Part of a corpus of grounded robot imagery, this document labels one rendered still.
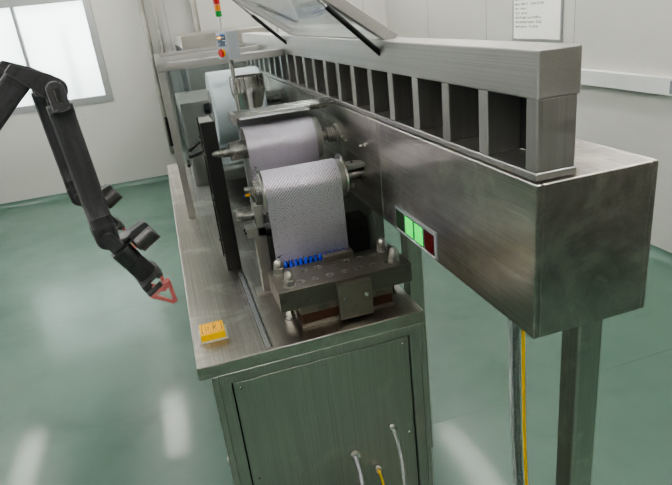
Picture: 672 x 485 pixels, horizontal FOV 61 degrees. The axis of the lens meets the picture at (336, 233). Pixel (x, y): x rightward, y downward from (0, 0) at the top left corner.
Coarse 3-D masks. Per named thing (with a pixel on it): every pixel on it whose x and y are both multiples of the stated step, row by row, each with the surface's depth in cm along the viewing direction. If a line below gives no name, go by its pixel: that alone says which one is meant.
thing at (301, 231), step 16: (288, 208) 172; (304, 208) 174; (320, 208) 176; (336, 208) 177; (272, 224) 173; (288, 224) 174; (304, 224) 176; (320, 224) 177; (336, 224) 179; (288, 240) 176; (304, 240) 177; (320, 240) 179; (336, 240) 181; (288, 256) 178; (304, 256) 179
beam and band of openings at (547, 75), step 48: (288, 48) 249; (336, 48) 184; (384, 48) 146; (432, 48) 121; (480, 48) 104; (528, 48) 92; (576, 48) 90; (336, 96) 202; (384, 96) 163; (432, 96) 135; (480, 96) 108; (528, 96) 93; (576, 96) 93; (480, 144) 111; (528, 144) 96
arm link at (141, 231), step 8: (136, 224) 153; (144, 224) 152; (128, 232) 151; (136, 232) 151; (144, 232) 152; (152, 232) 153; (104, 240) 146; (112, 240) 147; (120, 240) 150; (136, 240) 152; (144, 240) 152; (152, 240) 153; (112, 248) 147; (120, 248) 148; (144, 248) 153
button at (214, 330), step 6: (204, 324) 169; (210, 324) 169; (216, 324) 168; (222, 324) 168; (204, 330) 166; (210, 330) 165; (216, 330) 165; (222, 330) 165; (204, 336) 163; (210, 336) 164; (216, 336) 164; (222, 336) 165
